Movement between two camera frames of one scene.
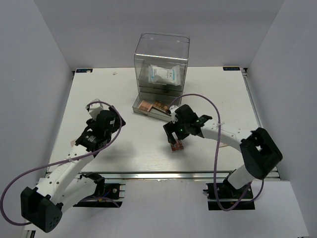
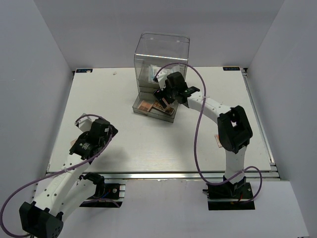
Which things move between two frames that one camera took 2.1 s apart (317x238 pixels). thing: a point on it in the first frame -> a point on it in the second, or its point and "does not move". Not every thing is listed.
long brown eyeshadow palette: (161, 106) does not move
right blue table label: (231, 68) does not move
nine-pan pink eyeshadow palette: (177, 146) -> (170, 108)
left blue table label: (83, 70) does not move
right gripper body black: (180, 128) -> (167, 93)
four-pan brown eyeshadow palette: (145, 105) does not move
